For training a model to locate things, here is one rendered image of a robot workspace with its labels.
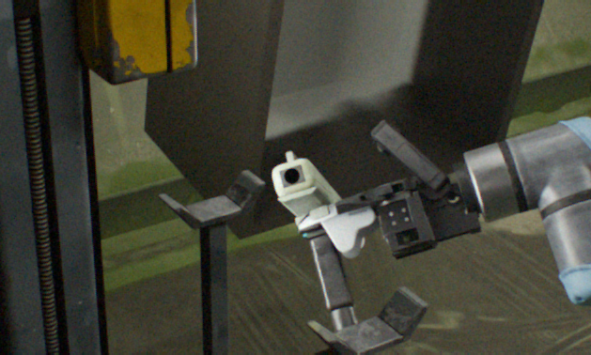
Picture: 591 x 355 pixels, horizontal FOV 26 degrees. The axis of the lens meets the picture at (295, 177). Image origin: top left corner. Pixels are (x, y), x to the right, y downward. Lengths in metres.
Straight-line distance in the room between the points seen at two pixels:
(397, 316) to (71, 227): 0.22
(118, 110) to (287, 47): 0.64
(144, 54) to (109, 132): 2.31
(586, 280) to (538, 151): 0.16
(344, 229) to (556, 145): 0.27
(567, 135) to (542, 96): 2.17
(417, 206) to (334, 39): 1.08
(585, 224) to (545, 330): 1.27
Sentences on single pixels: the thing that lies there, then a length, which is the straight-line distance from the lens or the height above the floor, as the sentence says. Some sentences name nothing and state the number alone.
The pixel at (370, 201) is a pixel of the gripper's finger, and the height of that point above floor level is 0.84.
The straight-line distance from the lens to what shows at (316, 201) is 1.50.
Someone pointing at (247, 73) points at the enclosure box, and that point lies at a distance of 2.03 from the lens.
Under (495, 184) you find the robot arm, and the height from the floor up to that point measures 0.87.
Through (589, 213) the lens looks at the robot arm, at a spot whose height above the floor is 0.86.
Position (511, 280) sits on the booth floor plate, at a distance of 2.92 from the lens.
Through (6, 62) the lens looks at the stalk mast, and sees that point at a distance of 0.70.
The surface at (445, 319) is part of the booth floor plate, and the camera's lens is 2.76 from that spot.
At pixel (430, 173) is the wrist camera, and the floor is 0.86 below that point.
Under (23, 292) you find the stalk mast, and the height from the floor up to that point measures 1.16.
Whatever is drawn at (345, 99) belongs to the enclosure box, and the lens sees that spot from 2.59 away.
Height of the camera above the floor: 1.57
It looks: 27 degrees down
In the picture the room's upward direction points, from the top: 1 degrees clockwise
